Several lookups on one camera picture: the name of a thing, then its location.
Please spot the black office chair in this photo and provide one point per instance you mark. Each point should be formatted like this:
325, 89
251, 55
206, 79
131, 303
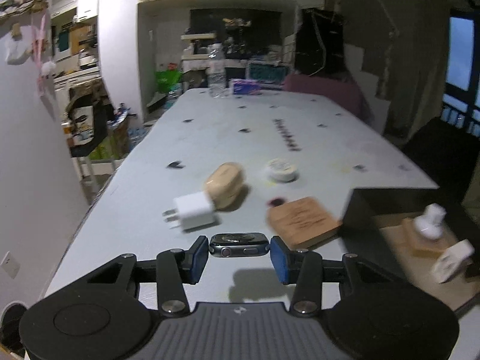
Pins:
448, 155

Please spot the green shopping bag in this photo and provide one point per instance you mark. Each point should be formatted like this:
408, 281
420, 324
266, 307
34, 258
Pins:
165, 80

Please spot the white wall socket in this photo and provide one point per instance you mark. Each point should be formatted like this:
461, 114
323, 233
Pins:
10, 265

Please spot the small white plug charger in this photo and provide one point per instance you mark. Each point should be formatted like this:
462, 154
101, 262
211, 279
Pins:
191, 211

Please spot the pink upholstered chair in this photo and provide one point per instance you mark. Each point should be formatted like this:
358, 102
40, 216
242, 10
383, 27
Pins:
347, 95

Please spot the white round tape tin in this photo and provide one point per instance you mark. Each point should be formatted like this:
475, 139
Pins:
281, 170

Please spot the black cardboard box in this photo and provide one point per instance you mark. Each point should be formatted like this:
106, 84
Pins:
378, 225

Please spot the clear water bottle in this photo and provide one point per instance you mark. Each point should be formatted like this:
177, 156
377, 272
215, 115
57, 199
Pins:
216, 71

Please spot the blue tissue pack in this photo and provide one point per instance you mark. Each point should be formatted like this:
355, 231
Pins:
240, 87

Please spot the square wooden coaster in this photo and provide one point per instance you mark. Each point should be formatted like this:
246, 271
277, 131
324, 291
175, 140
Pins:
423, 248

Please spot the black chair with bag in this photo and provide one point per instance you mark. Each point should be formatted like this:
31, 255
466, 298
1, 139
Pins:
88, 112

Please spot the teal poizon sign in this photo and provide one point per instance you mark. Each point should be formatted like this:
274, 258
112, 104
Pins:
267, 73

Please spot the carved wooden coaster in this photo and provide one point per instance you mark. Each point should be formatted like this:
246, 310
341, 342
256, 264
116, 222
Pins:
302, 223

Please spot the large white charger block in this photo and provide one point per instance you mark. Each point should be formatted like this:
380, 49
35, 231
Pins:
451, 261

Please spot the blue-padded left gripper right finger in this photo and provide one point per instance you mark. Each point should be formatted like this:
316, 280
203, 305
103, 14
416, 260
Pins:
303, 270

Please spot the black smartwatch body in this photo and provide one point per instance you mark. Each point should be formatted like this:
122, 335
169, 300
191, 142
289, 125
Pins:
239, 245

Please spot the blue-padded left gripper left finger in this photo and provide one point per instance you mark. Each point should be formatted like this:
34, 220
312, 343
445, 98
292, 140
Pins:
174, 269

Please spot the white suction knob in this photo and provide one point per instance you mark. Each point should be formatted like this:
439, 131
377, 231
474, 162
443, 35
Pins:
430, 223

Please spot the beige earbuds case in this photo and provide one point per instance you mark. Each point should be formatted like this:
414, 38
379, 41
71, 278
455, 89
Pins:
224, 185

